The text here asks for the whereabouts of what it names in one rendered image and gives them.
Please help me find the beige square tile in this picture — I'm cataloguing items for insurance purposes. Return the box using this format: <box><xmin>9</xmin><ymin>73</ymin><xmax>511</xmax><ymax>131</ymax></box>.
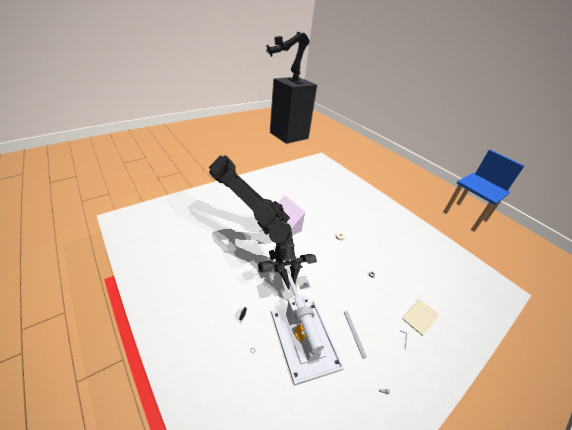
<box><xmin>402</xmin><ymin>299</ymin><xmax>440</xmax><ymax>336</ymax></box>

